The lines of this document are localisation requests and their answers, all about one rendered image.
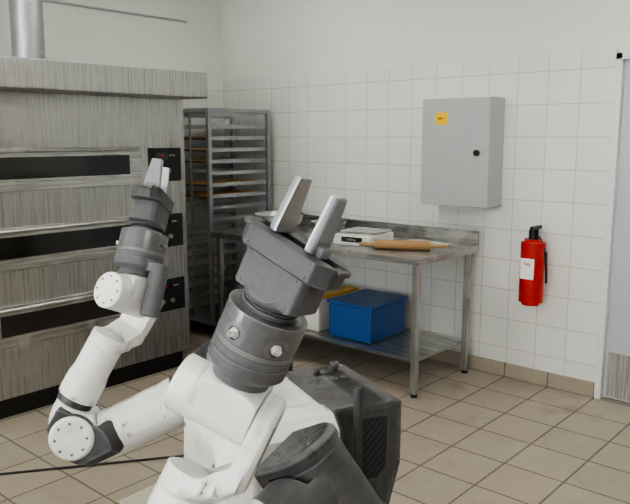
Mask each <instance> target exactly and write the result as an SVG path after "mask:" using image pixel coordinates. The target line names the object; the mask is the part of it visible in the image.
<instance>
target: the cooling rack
mask: <svg viewBox="0 0 630 504"><path fill-rule="evenodd" d="M211 112H218V113H250V114H267V110H260V109H233V108H187V109H183V113H186V114H188V124H189V160H190V196H191V232H192V267H193V303H194V309H191V310H189V324H190V320H193V321H197V322H200V323H204V324H207V325H211V326H216V327H217V325H218V311H215V307H218V304H215V275H214V237H211V232H214V231H213V188H212V144H211ZM191 114H205V118H206V159H207V200H208V242H209V283H210V305H209V306H205V307H200V308H196V287H195V251H194V214H193V178H192V141H191ZM208 311H210V312H208Z"/></svg>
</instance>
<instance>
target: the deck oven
mask: <svg viewBox="0 0 630 504"><path fill-rule="evenodd" d="M202 98H208V79H207V73H199V72H188V71H176V70H164V69H153V68H141V67H130V66H118V65H106V64H95V63H83V62H71V61H60V60H48V59H36V58H25V57H13V56H2V55H0V419H3V418H6V417H10V416H13V415H17V414H20V413H23V412H27V411H30V410H33V409H37V408H40V407H43V406H47V405H50V404H54V403H55V401H56V399H57V395H58V393H59V387H60V385H61V383H62V381H63V379H64V378H65V376H66V374H67V372H68V370H69V369H70V368H71V366H72V365H73V364H74V363H75V361H76V360H77V358H78V356H79V354H80V352H81V350H82V349H83V347H84V345H85V343H86V341H87V339H88V337H89V336H90V334H91V332H92V330H93V328H94V327H95V326H97V327H105V326H107V325H109V324H110V323H112V322H114V321H115V320H117V319H119V318H120V317H121V315H122V313H120V312H116V311H113V310H109V309H106V308H102V307H100V306H98V305H97V303H96V302H95V299H94V288H95V285H96V283H97V281H98V280H99V278H100V277H101V276H102V275H104V274H105V273H107V272H115V273H118V270H119V269H117V268H116V266H115V265H114V258H115V254H116V250H117V246H118V244H116V241H119V237H120V233H121V229H122V228H123V227H131V226H130V225H129V222H130V220H129V219H128V217H129V213H130V208H131V204H132V200H133V198H132V197H131V192H132V187H133V184H137V183H141V184H143V182H144V179H145V176H146V174H147V171H148V168H149V165H150V163H151V160H152V158H157V159H162V160H163V167H166V168H169V169H170V175H169V185H168V194H167V195H168V196H169V197H170V199H171V200H172V201H173V202H174V207H173V212H172V214H171V215H169V218H168V223H167V228H166V232H165V233H162V234H163V235H165V236H167V237H168V238H169V241H168V246H167V252H166V255H165V259H164V264H163V265H167V266H169V267H170V269H169V273H168V278H167V283H166V287H165V292H164V297H163V305H162V308H161V311H160V315H159V318H156V320H155V321H154V323H153V325H152V327H151V329H150V331H149V333H148V334H147V336H146V337H145V339H144V341H143V343H142V344H141V345H139V346H136V347H133V348H131V350H129V351H127V352H124V353H121V355H120V356H119V358H118V360H117V362H116V364H115V366H114V368H113V369H112V371H111V373H110V375H109V377H108V380H107V383H106V386H105V388H107V387H111V386H114V385H118V384H121V383H124V382H128V381H131V380H134V379H138V378H141V377H144V376H148V375H151V374H155V373H158V372H161V371H165V370H168V369H171V368H175V367H178V366H180V365H181V363H182V362H183V352H182V351H183V350H186V349H190V328H189V294H188V259H187V225H186V190H185V156H184V121H183V100H184V99H202Z"/></svg>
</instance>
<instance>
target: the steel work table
mask: <svg viewBox="0 0 630 504"><path fill-rule="evenodd" d="M319 218H320V216H315V215H305V214H303V218H302V221H301V223H300V224H299V226H298V227H297V228H296V229H295V230H294V231H295V232H297V233H298V234H300V235H301V236H303V237H305V238H306V239H308V240H309V238H310V236H311V234H312V232H313V230H314V229H313V228H312V225H311V222H310V221H311V220H318V219H319ZM341 220H345V221H347V222H346V225H345V228H344V229H349V228H354V227H370V228H382V229H391V231H389V232H393V233H394V239H393V240H408V239H416V238H417V239H423V240H429V241H436V242H442V243H448V244H452V246H446V248H431V249H430V251H416V250H387V249H375V248H374V246H373V247H363V246H353V245H343V244H335V243H334V242H332V244H331V247H330V249H331V250H332V251H331V253H330V254H335V255H343V256H350V257H357V258H364V259H371V260H378V261H385V262H392V263H400V264H407V265H412V304H411V329H407V328H405V330H404V331H403V332H400V333H398V334H395V335H393V336H390V337H387V338H385V339H382V340H379V341H377V342H374V343H372V344H367V343H363V342H359V341H354V340H350V339H345V338H341V337H336V336H332V335H330V333H329V329H326V330H323V331H320V332H316V331H312V330H308V329H306V332H305V334H304V336H305V337H309V338H313V339H317V340H321V341H325V342H329V343H333V344H337V345H341V346H345V347H349V348H353V349H357V350H361V351H365V352H369V353H373V354H377V355H382V356H386V357H390V358H394V359H398V360H402V361H406V362H410V397H411V398H417V394H418V377H419V361H421V360H424V359H426V358H428V357H431V356H433V355H435V354H438V353H440V352H442V351H445V350H447V349H450V348H452V347H454V346H457V345H459V344H461V363H460V370H461V373H467V370H468V356H469V328H470V300H471V272H472V253H476V252H478V249H479V231H471V230H461V229H450V228H440V227H430V226H419V225H409V224H398V223H388V222H378V221H367V220H357V219H346V218H341ZM244 229H245V228H238V229H230V230H222V231H214V232H211V237H214V238H216V248H217V292H218V322H219V320H220V317H221V315H222V312H223V310H224V307H225V293H224V245H223V239H229V240H236V241H242V234H243V231H244ZM344 229H343V230H344ZM463 255H464V275H463V304H462V334H461V340H459V339H454V338H450V337H445V336H440V335H435V334H431V333H426V332H421V331H420V294H421V266H422V265H426V264H430V263H434V262H438V261H443V260H447V259H451V258H455V257H459V256H463Z"/></svg>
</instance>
